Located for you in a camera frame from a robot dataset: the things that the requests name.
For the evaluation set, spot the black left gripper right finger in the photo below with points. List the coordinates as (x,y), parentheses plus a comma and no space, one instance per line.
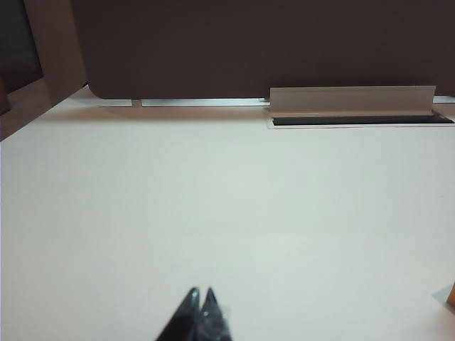
(211,319)

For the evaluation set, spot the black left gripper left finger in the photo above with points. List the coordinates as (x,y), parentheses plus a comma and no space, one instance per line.
(181,319)

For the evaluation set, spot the yellow penguin number block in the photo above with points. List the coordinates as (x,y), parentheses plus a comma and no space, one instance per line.
(448,295)

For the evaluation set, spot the grey desk divider panel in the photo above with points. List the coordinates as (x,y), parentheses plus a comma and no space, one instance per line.
(249,46)

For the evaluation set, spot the white divider bracket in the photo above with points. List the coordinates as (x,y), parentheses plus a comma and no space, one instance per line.
(136,103)

